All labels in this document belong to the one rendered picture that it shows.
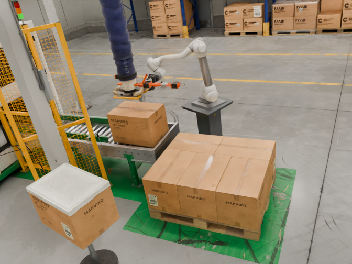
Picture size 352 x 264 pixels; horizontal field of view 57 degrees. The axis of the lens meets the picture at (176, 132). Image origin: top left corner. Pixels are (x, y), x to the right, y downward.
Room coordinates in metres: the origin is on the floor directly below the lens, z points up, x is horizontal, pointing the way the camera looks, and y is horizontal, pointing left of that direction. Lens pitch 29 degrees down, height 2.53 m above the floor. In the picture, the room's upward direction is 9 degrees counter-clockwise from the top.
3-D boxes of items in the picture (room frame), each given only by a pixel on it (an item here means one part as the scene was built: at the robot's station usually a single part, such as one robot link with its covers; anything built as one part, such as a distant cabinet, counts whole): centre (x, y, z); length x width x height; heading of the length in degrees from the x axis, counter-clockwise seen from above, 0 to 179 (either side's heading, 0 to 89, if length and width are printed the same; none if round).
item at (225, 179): (2.92, -0.33, 0.34); 1.20 x 1.00 x 0.40; 62
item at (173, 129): (3.50, 0.12, 0.58); 0.70 x 0.03 x 0.06; 152
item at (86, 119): (3.35, 1.35, 1.05); 0.87 x 0.10 x 2.10; 114
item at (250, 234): (2.92, -0.33, 0.07); 1.20 x 1.00 x 0.14; 62
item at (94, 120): (4.47, 1.34, 0.60); 1.60 x 0.10 x 0.09; 62
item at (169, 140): (3.50, 0.12, 0.48); 0.70 x 0.03 x 0.15; 152
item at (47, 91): (3.06, 1.21, 1.62); 0.20 x 0.05 x 0.30; 62
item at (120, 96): (3.59, 0.50, 1.17); 0.34 x 0.10 x 0.05; 63
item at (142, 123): (3.67, 0.45, 0.75); 0.60 x 0.40 x 0.40; 59
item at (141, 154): (3.77, 1.31, 0.50); 2.31 x 0.05 x 0.19; 62
